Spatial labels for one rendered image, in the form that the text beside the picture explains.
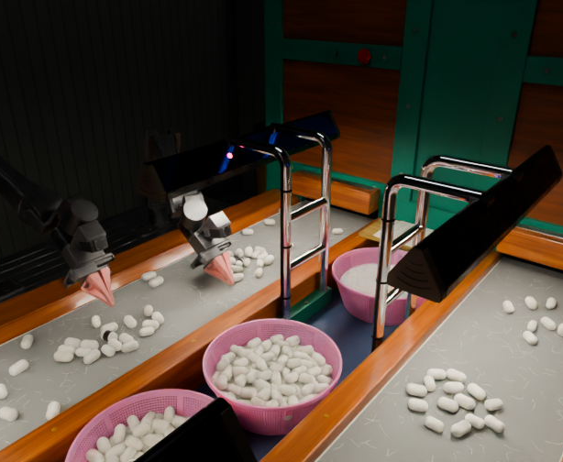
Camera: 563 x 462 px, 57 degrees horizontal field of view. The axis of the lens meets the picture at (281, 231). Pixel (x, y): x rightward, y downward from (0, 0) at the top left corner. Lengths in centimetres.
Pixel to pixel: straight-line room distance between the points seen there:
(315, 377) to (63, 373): 49
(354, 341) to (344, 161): 66
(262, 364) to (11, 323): 55
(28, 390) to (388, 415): 65
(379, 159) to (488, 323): 62
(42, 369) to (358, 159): 105
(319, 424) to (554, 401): 43
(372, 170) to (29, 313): 102
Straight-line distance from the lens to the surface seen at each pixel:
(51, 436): 97
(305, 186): 171
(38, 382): 112
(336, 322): 130
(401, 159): 157
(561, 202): 147
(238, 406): 95
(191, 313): 122
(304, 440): 89
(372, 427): 96
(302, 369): 105
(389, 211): 96
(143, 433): 97
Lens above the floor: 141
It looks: 25 degrees down
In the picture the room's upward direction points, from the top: straight up
